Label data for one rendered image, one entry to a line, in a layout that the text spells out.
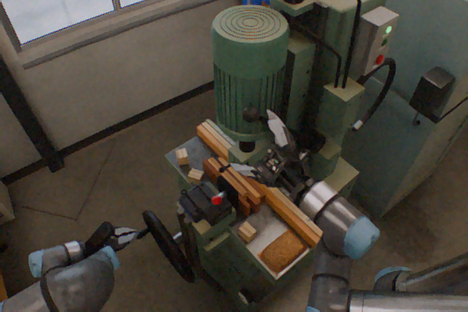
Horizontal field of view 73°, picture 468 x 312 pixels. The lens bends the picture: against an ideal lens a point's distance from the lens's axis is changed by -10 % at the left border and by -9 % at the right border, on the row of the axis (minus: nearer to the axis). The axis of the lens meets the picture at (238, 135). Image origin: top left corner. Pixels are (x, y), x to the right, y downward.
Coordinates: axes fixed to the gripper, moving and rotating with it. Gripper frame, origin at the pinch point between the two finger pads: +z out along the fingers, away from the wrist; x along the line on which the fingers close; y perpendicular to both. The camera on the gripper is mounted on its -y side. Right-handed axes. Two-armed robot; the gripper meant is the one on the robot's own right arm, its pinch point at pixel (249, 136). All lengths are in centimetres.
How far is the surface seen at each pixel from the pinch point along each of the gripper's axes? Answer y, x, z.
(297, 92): -17.2, -14.0, 5.3
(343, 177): -67, 4, -7
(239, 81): 4.5, -9.2, 7.8
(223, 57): 9.8, -11.9, 11.1
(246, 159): -21.7, 11.3, 8.9
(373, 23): -13.7, -39.0, -3.1
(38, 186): -49, 137, 141
